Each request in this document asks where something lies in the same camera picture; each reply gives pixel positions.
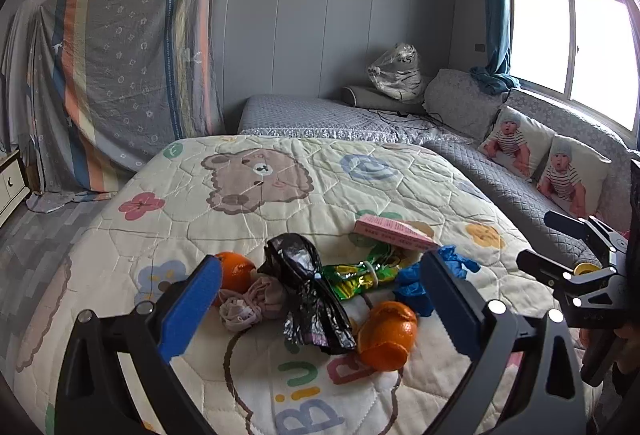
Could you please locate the black cable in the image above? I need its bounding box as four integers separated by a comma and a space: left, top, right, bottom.
375, 108, 446, 128

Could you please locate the plush tiger in plastic bag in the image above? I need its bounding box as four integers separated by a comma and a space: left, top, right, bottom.
367, 42, 426, 102

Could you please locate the grey quilted sofa cushion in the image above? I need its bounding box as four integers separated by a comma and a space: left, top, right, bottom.
424, 68, 505, 142

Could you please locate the grey pillow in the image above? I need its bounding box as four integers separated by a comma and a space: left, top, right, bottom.
341, 85, 426, 111

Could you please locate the grey hanging cloth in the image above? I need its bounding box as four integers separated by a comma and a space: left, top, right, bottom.
0, 0, 46, 151

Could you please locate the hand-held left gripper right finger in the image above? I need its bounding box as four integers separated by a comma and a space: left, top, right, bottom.
419, 251, 587, 435

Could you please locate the grey quilted sofa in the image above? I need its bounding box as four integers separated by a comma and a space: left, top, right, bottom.
237, 68, 640, 266

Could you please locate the black plastic bag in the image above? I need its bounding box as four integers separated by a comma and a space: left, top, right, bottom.
257, 232, 357, 356

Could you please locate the whole orange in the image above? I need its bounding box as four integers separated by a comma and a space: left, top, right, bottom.
212, 251, 257, 307

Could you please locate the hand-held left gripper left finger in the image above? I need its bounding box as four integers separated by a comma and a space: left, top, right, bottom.
54, 255, 223, 435

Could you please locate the large window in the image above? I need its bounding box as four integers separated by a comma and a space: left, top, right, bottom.
505, 0, 640, 116

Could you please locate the pink sock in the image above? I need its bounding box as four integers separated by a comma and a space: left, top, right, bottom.
219, 276, 288, 332

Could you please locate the baby print pillow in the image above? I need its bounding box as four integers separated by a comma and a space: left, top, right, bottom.
477, 105, 557, 181
536, 134, 612, 218

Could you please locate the blue disposable glove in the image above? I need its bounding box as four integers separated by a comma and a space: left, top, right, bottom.
392, 244, 482, 317

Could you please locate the green snack wrapper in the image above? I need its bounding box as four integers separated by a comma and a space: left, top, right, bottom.
320, 252, 406, 302

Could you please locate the white TV cabinet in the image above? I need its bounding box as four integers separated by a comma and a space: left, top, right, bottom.
0, 150, 28, 228

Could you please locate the striped grey bed sheet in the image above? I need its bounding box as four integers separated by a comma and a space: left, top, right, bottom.
25, 0, 226, 213

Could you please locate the blue curtain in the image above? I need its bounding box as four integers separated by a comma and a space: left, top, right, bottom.
475, 0, 521, 97

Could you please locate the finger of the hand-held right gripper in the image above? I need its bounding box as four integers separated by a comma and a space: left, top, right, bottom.
516, 249, 621, 311
544, 210, 631, 268

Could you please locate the pink box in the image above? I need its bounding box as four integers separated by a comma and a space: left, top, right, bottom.
354, 215, 440, 252

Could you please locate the partly peeled orange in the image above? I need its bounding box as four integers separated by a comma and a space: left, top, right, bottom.
356, 300, 419, 372

